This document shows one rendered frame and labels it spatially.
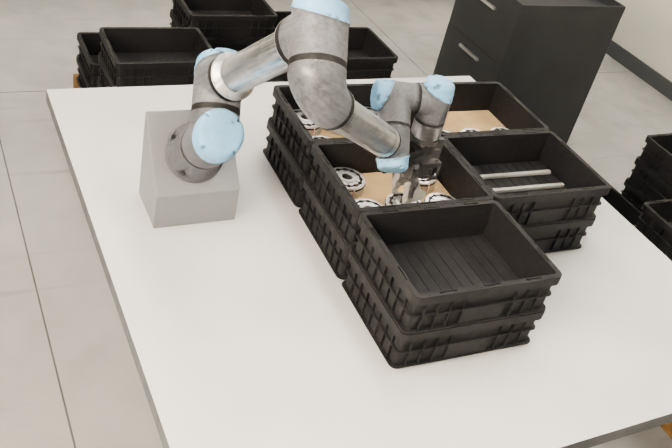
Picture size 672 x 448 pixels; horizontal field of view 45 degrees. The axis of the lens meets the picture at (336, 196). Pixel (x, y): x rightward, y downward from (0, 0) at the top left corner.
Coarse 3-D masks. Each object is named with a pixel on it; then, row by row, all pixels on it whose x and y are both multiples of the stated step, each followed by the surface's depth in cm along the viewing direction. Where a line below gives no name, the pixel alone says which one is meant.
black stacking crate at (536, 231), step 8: (544, 224) 224; (552, 224) 225; (560, 224) 226; (568, 224) 227; (576, 224) 229; (584, 224) 231; (592, 224) 232; (528, 232) 222; (536, 232) 224; (544, 232) 227; (552, 232) 229; (560, 232) 229; (568, 232) 231; (576, 232) 233; (584, 232) 235; (536, 240) 227; (544, 240) 228; (552, 240) 231; (560, 240) 233; (568, 240) 234; (576, 240) 236; (544, 248) 231; (552, 248) 232; (560, 248) 234; (568, 248) 235; (576, 248) 236
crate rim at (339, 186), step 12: (324, 144) 213; (336, 144) 214; (348, 144) 216; (444, 144) 226; (324, 156) 208; (456, 156) 222; (324, 168) 206; (468, 168) 218; (336, 180) 200; (348, 192) 197; (348, 204) 195; (408, 204) 198; (420, 204) 199; (432, 204) 200
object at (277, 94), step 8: (280, 88) 233; (288, 88) 235; (280, 96) 229; (280, 104) 229; (288, 104) 226; (288, 112) 224; (296, 120) 220; (296, 128) 220; (304, 128) 218; (304, 136) 215; (312, 144) 213
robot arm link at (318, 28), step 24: (312, 0) 157; (336, 0) 158; (288, 24) 160; (312, 24) 155; (336, 24) 156; (216, 48) 191; (264, 48) 170; (288, 48) 160; (312, 48) 154; (336, 48) 156; (216, 72) 185; (240, 72) 179; (264, 72) 174; (192, 96) 192; (216, 96) 188; (240, 96) 188
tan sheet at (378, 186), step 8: (368, 176) 223; (376, 176) 224; (384, 176) 225; (368, 184) 220; (376, 184) 221; (384, 184) 222; (440, 184) 228; (368, 192) 217; (376, 192) 218; (384, 192) 218; (432, 192) 223; (440, 192) 224; (376, 200) 214; (384, 200) 215
